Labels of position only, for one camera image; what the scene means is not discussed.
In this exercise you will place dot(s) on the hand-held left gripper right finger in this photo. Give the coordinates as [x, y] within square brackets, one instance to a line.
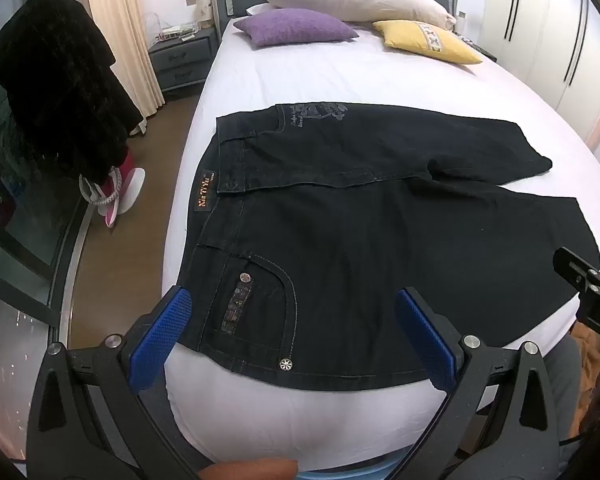
[425, 340]

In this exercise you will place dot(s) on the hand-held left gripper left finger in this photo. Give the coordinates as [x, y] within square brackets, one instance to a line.
[162, 332]

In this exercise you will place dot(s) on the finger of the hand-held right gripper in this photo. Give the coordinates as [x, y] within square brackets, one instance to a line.
[577, 265]

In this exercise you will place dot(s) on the black denim pants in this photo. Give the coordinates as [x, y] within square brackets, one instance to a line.
[370, 240]

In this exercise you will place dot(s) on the person's left hand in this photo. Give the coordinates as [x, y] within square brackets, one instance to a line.
[255, 470]

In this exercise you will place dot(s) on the pink and white object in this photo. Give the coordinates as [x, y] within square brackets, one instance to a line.
[125, 180]

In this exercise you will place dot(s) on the white wardrobe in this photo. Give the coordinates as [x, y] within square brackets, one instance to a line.
[555, 35]

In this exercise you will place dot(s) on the dark hanging garment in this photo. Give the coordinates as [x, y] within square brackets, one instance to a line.
[65, 90]

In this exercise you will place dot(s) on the yellow pillow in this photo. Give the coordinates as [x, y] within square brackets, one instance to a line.
[427, 40]

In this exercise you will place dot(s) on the grey nightstand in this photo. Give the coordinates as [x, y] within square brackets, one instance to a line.
[180, 62]

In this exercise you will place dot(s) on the bed with white sheet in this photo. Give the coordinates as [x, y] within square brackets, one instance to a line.
[330, 80]

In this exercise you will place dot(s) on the cream curtain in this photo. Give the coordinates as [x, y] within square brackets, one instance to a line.
[125, 35]

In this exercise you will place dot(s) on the clutter on nightstand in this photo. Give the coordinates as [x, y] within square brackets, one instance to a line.
[177, 32]

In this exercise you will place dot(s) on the purple pillow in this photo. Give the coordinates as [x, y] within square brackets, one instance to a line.
[292, 27]

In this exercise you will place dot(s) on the flat white pillow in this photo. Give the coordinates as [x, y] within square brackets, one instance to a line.
[260, 9]

